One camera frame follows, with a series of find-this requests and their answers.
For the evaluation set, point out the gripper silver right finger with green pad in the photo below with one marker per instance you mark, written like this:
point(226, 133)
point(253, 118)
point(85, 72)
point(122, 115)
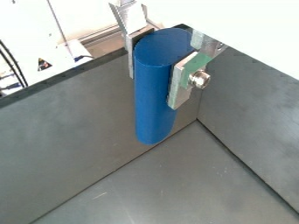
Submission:
point(189, 71)

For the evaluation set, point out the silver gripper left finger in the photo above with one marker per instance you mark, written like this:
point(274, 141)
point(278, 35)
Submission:
point(131, 14)

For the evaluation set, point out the white machine with warning sticker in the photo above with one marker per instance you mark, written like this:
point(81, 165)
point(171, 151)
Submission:
point(35, 50)

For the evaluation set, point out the blue oval peg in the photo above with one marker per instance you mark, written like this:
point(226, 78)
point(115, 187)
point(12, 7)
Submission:
point(157, 52)

